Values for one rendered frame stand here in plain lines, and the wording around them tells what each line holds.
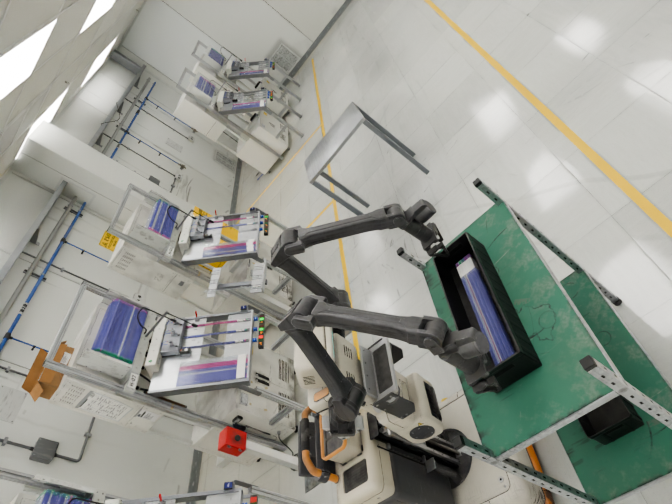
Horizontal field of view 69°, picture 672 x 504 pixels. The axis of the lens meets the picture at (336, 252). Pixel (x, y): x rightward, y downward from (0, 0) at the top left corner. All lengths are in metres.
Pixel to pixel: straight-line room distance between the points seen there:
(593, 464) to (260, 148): 6.78
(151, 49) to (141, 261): 6.76
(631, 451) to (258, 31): 9.65
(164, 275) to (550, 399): 3.94
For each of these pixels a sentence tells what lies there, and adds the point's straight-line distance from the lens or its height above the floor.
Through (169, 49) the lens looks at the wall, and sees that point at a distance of 10.91.
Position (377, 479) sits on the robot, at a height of 0.80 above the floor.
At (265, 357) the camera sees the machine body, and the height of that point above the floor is 0.37.
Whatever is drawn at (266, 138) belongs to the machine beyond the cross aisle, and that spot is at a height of 0.41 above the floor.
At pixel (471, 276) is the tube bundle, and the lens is 1.86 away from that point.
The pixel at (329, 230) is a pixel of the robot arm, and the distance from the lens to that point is 1.67.
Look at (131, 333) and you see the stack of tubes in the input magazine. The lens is 3.93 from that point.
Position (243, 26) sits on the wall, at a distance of 10.58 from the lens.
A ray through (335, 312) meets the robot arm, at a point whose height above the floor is 1.53.
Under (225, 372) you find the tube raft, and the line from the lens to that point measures 3.68.
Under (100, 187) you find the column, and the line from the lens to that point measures 6.80.
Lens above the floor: 2.23
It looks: 27 degrees down
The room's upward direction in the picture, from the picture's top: 58 degrees counter-clockwise
